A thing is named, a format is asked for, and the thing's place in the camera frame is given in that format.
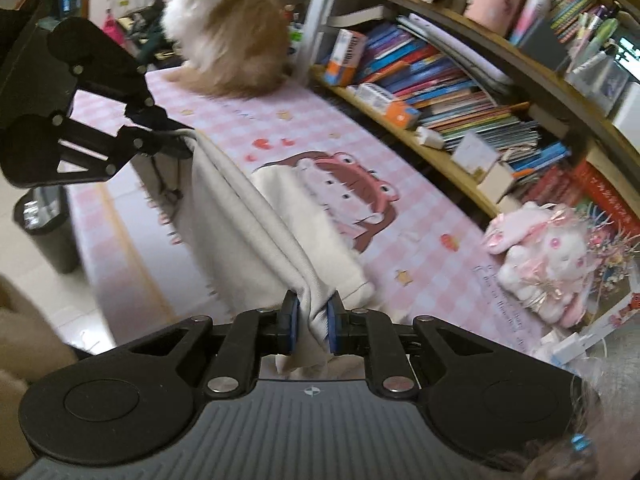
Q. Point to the dried flower bouquet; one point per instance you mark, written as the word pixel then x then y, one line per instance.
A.
pixel 615 245

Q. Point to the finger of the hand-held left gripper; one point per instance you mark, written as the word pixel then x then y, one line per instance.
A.
pixel 145 102
pixel 145 142

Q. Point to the pink white plush rabbit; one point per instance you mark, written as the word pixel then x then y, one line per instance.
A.
pixel 555 255

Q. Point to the wooden bookshelf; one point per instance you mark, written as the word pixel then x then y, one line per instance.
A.
pixel 430 157

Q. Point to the plain cream box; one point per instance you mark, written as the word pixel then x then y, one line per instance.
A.
pixel 497 182

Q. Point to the white printed box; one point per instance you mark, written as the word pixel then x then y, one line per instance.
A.
pixel 475 152

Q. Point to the grey pen holder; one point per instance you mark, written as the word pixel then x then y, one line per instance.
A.
pixel 597 82

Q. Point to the black trash bin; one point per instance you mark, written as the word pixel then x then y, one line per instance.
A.
pixel 47 230

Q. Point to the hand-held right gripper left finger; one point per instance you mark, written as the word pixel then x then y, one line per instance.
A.
pixel 292 322

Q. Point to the orange white cat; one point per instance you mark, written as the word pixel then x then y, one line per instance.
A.
pixel 235 35

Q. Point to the pink checkered table mat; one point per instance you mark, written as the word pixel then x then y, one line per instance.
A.
pixel 440 200

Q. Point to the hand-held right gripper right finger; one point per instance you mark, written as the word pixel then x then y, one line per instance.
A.
pixel 331 325

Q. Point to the tall white orange box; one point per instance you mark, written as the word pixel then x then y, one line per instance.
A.
pixel 345 57

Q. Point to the pink white spray bottle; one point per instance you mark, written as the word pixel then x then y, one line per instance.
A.
pixel 532 10

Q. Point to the cream white t-shirt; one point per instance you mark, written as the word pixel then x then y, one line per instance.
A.
pixel 260 240

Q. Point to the white charger adapter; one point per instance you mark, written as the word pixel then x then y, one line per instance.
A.
pixel 429 137

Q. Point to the stack of red books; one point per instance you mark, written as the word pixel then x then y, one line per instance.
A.
pixel 565 185

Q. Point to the flat orange white box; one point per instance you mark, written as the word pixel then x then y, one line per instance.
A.
pixel 390 105

